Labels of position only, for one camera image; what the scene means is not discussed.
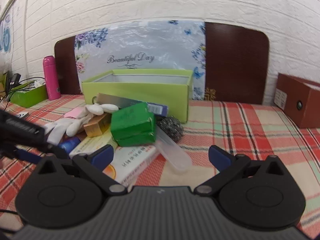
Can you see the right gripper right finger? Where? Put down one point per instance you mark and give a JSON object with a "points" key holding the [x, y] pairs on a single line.
{"points": [[229, 168]]}

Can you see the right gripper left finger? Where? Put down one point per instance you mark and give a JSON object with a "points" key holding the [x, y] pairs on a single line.
{"points": [[91, 167]]}

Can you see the yellow medicine box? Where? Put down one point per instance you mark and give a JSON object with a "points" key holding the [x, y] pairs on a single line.
{"points": [[92, 144]]}

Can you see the blue round object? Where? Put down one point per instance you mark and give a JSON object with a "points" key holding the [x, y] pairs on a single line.
{"points": [[69, 144]]}

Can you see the white orange medicine box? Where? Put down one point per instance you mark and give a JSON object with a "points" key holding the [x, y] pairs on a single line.
{"points": [[129, 162]]}

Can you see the gold brown small box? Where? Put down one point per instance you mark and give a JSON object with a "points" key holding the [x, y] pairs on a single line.
{"points": [[98, 125]]}

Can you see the clear plastic tube case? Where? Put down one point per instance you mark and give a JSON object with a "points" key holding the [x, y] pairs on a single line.
{"points": [[175, 155]]}

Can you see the white glove pink cuff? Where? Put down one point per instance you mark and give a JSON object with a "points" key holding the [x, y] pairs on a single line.
{"points": [[70, 126]]}

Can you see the silver blue long box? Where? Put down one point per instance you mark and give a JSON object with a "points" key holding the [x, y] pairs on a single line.
{"points": [[157, 109]]}

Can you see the small green tray box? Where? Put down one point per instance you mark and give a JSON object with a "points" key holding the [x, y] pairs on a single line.
{"points": [[28, 94]]}

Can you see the plaid bed sheet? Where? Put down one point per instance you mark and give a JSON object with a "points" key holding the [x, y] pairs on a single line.
{"points": [[239, 128]]}

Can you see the pink thermos bottle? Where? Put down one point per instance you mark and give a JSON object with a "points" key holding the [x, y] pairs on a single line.
{"points": [[50, 76]]}

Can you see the light green cardboard box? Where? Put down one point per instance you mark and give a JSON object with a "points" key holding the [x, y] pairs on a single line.
{"points": [[169, 87]]}

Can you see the dark brown wooden headboard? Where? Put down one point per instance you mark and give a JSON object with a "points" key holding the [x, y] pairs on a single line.
{"points": [[236, 64]]}

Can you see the floral plastic wrapped pillow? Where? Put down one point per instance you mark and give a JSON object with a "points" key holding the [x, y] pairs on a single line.
{"points": [[161, 44]]}

